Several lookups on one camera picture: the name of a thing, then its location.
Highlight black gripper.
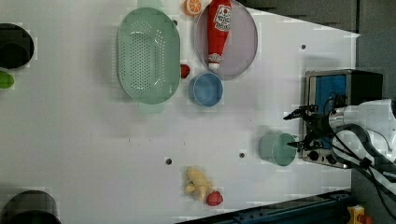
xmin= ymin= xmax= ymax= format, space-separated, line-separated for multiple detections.
xmin=283 ymin=105 xmax=332 ymax=151

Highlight light green mug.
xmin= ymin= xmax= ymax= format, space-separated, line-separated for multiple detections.
xmin=259 ymin=133 xmax=296 ymax=166

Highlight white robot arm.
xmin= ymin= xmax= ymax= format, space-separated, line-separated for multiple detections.
xmin=284 ymin=99 xmax=395 ymax=198

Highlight lilac round plate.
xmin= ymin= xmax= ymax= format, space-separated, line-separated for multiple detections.
xmin=194 ymin=0 xmax=258 ymax=80

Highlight blue cup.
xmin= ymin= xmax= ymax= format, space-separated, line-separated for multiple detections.
xmin=188 ymin=73 xmax=223 ymax=107

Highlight yellow red button box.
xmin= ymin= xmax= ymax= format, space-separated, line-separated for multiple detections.
xmin=347 ymin=205 xmax=373 ymax=224

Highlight red strawberry toy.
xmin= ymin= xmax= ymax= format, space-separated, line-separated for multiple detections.
xmin=206 ymin=191 xmax=223 ymax=206

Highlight yellow banana toy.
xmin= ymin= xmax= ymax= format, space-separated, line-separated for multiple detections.
xmin=184 ymin=167 xmax=213 ymax=202

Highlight small red toy fruit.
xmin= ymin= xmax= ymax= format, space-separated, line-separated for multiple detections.
xmin=180 ymin=64 xmax=191 ymax=78

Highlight red ketchup bottle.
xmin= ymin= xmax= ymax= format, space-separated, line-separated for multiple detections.
xmin=207 ymin=0 xmax=233 ymax=71

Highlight orange slice toy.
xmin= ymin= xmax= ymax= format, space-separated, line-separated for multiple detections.
xmin=183 ymin=0 xmax=202 ymax=16

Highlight green oval colander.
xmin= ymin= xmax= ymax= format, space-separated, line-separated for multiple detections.
xmin=117 ymin=0 xmax=180 ymax=114

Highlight black cylinder lower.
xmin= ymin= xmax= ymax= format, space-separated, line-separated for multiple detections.
xmin=1 ymin=190 xmax=62 ymax=224

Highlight black cylinder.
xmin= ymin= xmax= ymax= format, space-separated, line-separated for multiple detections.
xmin=1 ymin=190 xmax=62 ymax=224
xmin=0 ymin=23 xmax=35 ymax=69

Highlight black cylinder upper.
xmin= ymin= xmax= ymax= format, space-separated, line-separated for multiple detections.
xmin=0 ymin=23 xmax=35 ymax=69

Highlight green round object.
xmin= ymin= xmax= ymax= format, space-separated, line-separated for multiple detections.
xmin=0 ymin=71 xmax=15 ymax=89

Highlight blue metal frame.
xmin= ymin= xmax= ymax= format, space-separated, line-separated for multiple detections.
xmin=177 ymin=190 xmax=354 ymax=224

